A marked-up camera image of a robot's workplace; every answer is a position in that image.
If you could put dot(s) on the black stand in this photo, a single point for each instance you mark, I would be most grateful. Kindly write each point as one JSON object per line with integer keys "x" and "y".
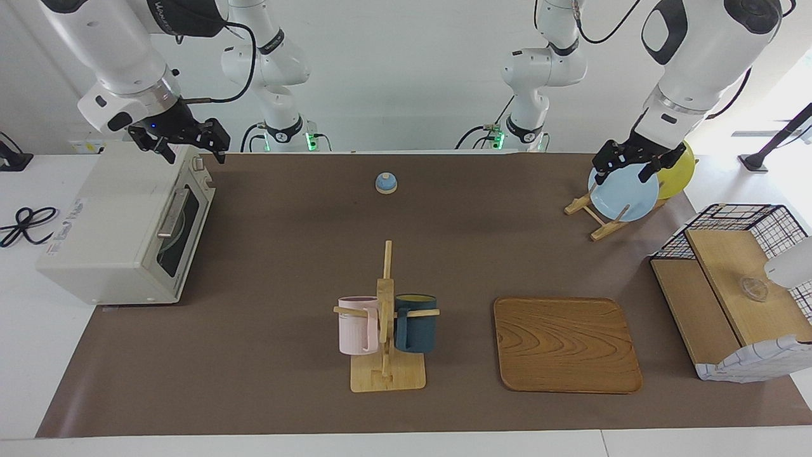
{"x": 761, "y": 158}

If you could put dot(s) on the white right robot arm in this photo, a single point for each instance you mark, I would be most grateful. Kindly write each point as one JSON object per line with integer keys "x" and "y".
{"x": 114, "y": 44}

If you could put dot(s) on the yellow plate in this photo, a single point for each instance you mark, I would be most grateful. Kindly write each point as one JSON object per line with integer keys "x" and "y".
{"x": 679, "y": 174}

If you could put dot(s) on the wooden plate rack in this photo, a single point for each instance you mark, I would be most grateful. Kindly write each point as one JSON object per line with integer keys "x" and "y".
{"x": 602, "y": 230}

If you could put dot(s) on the pink mug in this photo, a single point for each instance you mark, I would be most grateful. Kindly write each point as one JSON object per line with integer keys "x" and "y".
{"x": 356, "y": 327}

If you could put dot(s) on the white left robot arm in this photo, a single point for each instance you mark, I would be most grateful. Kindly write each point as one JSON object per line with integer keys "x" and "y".
{"x": 698, "y": 57}

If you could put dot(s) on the wooden mug tree stand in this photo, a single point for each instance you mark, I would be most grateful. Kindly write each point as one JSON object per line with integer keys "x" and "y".
{"x": 387, "y": 374}

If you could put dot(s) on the black clamp mount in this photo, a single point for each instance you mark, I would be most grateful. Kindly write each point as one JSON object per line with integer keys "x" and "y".
{"x": 13, "y": 162}

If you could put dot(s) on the wooden step shelf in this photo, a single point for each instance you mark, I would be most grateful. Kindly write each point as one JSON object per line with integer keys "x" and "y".
{"x": 729, "y": 273}

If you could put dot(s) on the dark blue mug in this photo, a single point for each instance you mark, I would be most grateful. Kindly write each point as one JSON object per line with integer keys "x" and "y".
{"x": 419, "y": 327}

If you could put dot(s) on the wooden tray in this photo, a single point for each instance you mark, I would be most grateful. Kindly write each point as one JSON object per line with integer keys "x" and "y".
{"x": 564, "y": 346}

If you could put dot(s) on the white cylinder object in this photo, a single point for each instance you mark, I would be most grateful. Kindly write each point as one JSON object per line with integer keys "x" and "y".
{"x": 793, "y": 266}

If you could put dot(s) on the white box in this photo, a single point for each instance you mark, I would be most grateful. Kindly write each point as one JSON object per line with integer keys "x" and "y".
{"x": 85, "y": 147}

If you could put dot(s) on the brown table mat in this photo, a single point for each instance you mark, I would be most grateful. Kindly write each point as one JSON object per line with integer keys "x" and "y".
{"x": 444, "y": 254}

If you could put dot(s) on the light blue plate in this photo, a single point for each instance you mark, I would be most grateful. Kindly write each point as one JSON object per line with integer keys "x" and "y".
{"x": 625, "y": 197}

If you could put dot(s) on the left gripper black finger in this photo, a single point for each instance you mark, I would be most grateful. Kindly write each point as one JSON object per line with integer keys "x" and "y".
{"x": 602, "y": 166}
{"x": 650, "y": 171}

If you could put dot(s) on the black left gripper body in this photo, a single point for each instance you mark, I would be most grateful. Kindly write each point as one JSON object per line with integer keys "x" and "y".
{"x": 644, "y": 149}

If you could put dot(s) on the white toaster oven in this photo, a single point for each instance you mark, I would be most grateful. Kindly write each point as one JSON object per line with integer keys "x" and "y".
{"x": 108, "y": 209}

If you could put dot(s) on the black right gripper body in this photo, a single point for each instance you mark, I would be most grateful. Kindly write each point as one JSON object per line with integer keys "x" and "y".
{"x": 168, "y": 124}

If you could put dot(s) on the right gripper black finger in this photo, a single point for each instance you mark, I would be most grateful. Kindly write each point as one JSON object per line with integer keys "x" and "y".
{"x": 166, "y": 151}
{"x": 219, "y": 139}

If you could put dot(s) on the wooden shelf box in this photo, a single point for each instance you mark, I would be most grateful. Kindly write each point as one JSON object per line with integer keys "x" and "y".
{"x": 748, "y": 362}

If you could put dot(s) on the clear glass dish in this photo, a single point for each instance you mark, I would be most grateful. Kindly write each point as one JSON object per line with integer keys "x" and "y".
{"x": 753, "y": 289}

